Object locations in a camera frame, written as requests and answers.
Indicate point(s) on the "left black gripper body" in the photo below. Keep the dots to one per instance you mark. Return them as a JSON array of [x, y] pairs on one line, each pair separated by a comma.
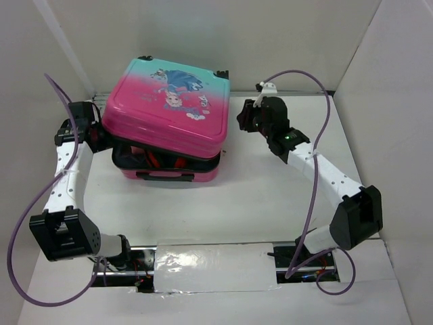
[[105, 140]]

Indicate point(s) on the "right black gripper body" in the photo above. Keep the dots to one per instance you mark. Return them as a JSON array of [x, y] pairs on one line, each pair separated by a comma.
[[250, 115]]

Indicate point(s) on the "red black headphones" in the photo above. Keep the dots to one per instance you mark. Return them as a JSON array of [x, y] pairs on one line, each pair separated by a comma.
[[165, 161]]

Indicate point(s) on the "pink children's suitcase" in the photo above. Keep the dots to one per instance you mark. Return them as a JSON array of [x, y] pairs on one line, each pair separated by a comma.
[[168, 108]]

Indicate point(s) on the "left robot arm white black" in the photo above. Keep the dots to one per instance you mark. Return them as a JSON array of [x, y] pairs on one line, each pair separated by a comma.
[[63, 230]]

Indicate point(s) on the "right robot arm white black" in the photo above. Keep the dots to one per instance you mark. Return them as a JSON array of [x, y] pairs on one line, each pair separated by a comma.
[[358, 214]]

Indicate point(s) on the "shiny white taped sheet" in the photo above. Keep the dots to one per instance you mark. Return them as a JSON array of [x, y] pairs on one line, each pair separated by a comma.
[[216, 268]]

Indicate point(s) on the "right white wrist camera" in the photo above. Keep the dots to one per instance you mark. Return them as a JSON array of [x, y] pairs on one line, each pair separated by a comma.
[[264, 89]]

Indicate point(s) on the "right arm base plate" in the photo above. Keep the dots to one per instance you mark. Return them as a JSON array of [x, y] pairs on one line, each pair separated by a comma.
[[282, 254]]

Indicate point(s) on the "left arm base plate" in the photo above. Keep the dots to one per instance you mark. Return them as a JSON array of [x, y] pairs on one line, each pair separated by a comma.
[[136, 273]]

